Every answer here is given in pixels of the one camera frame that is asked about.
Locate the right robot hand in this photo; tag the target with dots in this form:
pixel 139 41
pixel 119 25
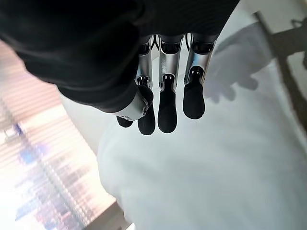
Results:
pixel 79 48

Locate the white bed sheet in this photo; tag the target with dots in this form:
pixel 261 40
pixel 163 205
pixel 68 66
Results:
pixel 251 79

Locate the white pillow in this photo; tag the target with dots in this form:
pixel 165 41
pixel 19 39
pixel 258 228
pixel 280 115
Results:
pixel 204 177

